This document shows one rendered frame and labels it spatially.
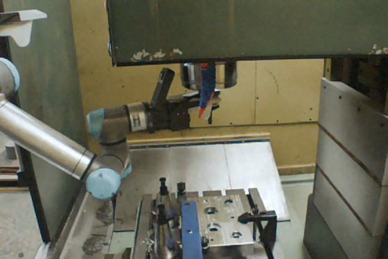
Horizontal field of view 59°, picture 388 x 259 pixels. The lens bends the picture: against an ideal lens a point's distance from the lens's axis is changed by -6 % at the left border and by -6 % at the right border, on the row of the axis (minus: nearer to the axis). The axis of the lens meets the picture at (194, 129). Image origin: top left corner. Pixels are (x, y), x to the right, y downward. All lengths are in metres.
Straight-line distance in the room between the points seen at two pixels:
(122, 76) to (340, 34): 1.51
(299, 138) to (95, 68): 1.28
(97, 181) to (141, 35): 0.36
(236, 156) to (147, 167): 0.51
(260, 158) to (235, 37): 1.50
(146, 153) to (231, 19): 1.56
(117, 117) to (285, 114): 1.41
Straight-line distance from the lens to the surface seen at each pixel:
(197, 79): 0.95
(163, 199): 0.81
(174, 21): 0.67
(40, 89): 1.54
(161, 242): 0.73
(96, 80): 2.09
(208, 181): 2.00
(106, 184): 0.86
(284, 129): 2.24
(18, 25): 0.65
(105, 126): 0.95
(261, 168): 2.08
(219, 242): 1.16
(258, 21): 0.69
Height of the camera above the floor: 1.71
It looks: 21 degrees down
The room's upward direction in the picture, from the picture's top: 2 degrees counter-clockwise
